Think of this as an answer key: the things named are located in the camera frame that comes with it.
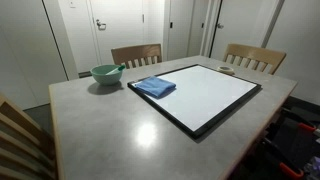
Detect blue cloth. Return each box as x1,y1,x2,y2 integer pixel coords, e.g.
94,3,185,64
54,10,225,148
134,75,177,99

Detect wooden slat-back chair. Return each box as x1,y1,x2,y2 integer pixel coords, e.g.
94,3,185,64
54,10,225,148
110,43,163,70
222,43,288,76
0,92,58,180

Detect white marker with green cap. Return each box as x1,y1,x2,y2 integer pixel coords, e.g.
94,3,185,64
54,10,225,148
105,64,127,76

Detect black framed whiteboard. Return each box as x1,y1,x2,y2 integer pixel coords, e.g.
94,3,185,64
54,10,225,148
127,63,263,140

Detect mint green bowl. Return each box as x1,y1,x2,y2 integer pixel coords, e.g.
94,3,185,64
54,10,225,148
89,64,124,86

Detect white door with black latch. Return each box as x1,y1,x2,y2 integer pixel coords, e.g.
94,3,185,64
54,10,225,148
166,0,209,62

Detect beige masking tape roll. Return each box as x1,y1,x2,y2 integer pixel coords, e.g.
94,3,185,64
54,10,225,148
216,65,236,76

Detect white door with round knob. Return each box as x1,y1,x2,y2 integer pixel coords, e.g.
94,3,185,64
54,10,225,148
209,0,279,63

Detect white door with lever handle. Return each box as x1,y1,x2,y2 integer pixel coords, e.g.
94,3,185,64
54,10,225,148
87,0,148,66

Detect silver lever door handle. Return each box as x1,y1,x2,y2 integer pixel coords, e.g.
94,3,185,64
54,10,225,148
95,18,107,31

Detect black clamp with orange handle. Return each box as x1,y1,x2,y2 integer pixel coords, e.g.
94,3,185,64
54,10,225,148
281,108,318,133
261,136,305,180

